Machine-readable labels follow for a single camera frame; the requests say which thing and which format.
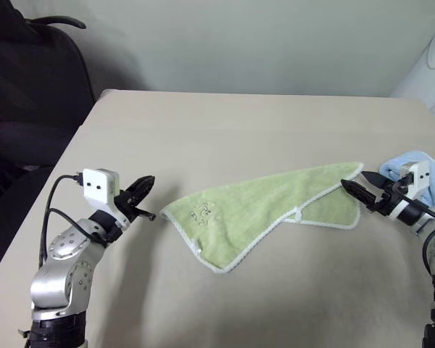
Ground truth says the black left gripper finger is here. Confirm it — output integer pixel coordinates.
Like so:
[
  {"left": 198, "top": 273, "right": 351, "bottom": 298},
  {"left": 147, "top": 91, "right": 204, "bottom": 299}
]
[
  {"left": 125, "top": 175, "right": 157, "bottom": 209},
  {"left": 134, "top": 208, "right": 157, "bottom": 222}
]

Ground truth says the green terry towel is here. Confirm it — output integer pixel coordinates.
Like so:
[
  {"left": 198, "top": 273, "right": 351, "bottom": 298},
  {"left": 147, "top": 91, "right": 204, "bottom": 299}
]
[{"left": 159, "top": 161, "right": 365, "bottom": 274}]

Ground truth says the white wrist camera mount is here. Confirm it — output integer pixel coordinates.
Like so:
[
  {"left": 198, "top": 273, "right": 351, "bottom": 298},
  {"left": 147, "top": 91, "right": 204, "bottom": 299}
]
[
  {"left": 390, "top": 161, "right": 432, "bottom": 220},
  {"left": 79, "top": 167, "right": 131, "bottom": 228}
]

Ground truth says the light blue terry towel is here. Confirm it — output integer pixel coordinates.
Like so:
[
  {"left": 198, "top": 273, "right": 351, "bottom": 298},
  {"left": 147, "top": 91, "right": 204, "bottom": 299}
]
[{"left": 378, "top": 151, "right": 435, "bottom": 212}]

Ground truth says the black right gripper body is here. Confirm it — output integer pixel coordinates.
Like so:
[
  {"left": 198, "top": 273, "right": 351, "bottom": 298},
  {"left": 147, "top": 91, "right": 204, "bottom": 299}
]
[{"left": 373, "top": 178, "right": 411, "bottom": 218}]

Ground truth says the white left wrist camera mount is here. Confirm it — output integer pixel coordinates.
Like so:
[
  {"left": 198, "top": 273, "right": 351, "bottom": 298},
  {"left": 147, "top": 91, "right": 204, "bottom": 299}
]
[{"left": 79, "top": 167, "right": 131, "bottom": 228}]

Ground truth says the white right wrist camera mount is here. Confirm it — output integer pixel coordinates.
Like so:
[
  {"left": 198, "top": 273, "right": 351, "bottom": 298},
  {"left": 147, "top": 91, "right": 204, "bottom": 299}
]
[{"left": 390, "top": 161, "right": 432, "bottom": 220}]

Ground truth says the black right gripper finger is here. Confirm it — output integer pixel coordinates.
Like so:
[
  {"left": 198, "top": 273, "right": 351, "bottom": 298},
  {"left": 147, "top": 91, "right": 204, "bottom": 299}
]
[
  {"left": 340, "top": 178, "right": 381, "bottom": 212},
  {"left": 361, "top": 170, "right": 389, "bottom": 189}
]

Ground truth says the white rounded plastic object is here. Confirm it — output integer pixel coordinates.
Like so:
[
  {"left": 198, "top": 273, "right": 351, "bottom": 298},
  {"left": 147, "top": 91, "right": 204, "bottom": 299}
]
[{"left": 389, "top": 13, "right": 435, "bottom": 123}]

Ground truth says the black office chair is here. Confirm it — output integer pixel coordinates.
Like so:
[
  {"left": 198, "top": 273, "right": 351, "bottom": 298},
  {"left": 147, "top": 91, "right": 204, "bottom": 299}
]
[{"left": 0, "top": 0, "right": 97, "bottom": 282}]

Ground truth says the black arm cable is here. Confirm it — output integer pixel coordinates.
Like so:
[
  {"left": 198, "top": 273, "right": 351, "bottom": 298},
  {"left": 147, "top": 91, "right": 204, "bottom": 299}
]
[
  {"left": 401, "top": 194, "right": 435, "bottom": 284},
  {"left": 38, "top": 173, "right": 96, "bottom": 270}
]

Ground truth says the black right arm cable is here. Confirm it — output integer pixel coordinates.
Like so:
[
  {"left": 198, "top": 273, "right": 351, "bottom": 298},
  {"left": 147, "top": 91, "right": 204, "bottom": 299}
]
[{"left": 401, "top": 194, "right": 435, "bottom": 284}]

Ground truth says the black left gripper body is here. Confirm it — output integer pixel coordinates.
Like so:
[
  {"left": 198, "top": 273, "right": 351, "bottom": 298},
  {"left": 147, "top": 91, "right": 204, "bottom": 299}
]
[{"left": 114, "top": 189, "right": 141, "bottom": 223}]

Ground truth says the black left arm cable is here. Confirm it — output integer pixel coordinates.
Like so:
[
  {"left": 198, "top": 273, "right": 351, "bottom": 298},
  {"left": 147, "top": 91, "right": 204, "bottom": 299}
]
[{"left": 38, "top": 173, "right": 96, "bottom": 270}]

